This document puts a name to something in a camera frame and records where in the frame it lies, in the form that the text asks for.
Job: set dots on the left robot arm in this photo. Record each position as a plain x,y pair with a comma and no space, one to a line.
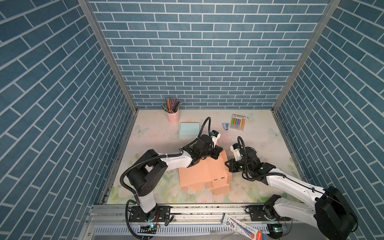
143,176

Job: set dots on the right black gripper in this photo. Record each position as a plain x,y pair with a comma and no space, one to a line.
231,166

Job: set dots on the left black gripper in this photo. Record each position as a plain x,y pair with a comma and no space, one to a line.
216,151

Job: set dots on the pink pencil cup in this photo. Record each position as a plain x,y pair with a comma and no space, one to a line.
173,117

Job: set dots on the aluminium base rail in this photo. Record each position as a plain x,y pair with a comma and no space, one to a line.
187,220

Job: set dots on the white red toothpaste box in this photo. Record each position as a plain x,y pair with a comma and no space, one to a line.
242,228

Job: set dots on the pink paper box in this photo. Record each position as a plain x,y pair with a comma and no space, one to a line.
209,173

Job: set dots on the green circuit board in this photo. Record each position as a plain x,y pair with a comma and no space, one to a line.
276,231
147,229

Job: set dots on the clear case of markers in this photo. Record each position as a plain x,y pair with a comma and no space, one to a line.
237,122

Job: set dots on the left green circuit board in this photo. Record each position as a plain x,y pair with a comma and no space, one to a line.
147,229

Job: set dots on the bundle of coloured pencils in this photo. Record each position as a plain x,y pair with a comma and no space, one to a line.
171,105

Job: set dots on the mint green paper box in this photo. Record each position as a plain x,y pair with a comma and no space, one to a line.
189,130

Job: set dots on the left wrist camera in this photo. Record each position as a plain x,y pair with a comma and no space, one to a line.
215,135

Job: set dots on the right green circuit board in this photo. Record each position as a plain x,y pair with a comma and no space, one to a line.
276,231

